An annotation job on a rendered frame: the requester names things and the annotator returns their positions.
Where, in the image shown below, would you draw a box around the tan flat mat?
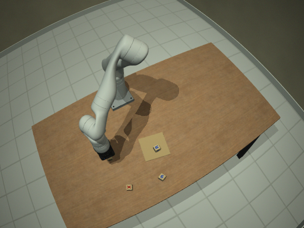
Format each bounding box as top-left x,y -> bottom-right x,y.
138,132 -> 171,162

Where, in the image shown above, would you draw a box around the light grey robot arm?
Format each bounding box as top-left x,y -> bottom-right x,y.
79,34 -> 149,148

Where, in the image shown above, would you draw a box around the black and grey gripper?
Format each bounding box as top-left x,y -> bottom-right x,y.
93,138 -> 115,160

